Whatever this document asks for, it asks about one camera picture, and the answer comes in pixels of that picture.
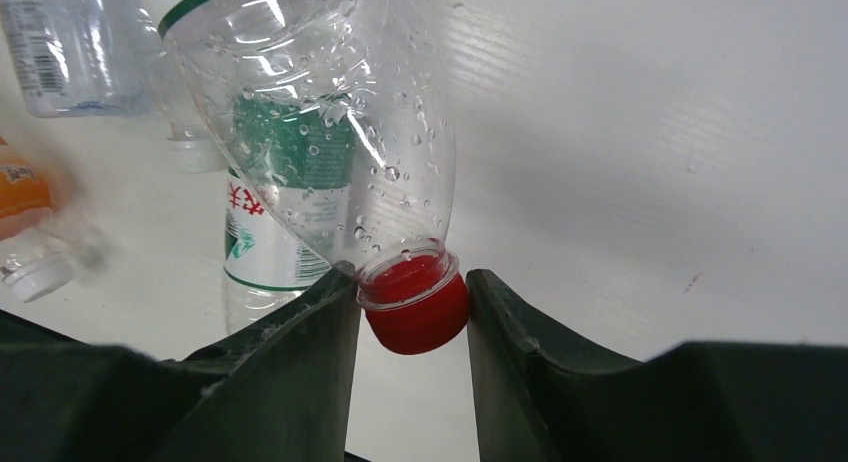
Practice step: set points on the red label bottle red cap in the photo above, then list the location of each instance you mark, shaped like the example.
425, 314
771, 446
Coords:
334, 113

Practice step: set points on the orange juice bottle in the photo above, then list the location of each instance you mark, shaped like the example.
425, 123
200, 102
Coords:
30, 266

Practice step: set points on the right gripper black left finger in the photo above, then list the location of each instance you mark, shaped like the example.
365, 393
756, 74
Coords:
277, 390

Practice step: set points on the blue tinted water bottle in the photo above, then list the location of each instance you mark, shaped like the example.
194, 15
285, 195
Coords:
72, 58

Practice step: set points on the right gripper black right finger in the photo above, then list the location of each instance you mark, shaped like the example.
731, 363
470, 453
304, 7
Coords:
543, 392

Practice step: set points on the green label green cap bottle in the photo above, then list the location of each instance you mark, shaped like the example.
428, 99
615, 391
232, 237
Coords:
278, 247

